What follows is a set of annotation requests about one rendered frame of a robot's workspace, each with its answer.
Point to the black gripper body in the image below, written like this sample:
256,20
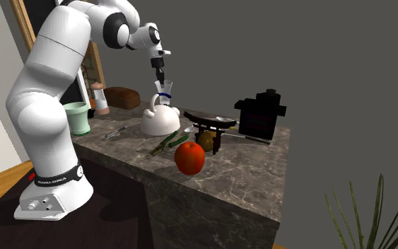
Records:
157,62

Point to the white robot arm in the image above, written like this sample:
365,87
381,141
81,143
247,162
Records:
47,86

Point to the clear glass vase blue band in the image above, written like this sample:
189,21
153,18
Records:
164,93

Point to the brown bread loaf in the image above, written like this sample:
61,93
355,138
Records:
123,98

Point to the white kettle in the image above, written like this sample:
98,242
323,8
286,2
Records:
160,120

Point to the white pepper mill brown cap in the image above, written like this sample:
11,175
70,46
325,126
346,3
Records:
100,100

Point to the silver spoon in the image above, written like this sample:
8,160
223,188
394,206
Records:
224,119
188,129

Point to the black gate shaped figure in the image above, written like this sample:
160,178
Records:
209,121

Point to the brown potato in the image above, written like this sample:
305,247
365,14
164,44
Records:
205,140

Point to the pale green cup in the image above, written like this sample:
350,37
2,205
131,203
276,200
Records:
78,119

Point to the red apple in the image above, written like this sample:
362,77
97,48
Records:
189,158

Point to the black box shaped appliance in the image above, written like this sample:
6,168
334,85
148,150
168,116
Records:
259,117

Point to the wooden framed dark door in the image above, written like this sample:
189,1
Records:
24,24

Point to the dark robot stand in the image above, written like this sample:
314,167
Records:
91,220

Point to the green leafy plant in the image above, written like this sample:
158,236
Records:
374,227

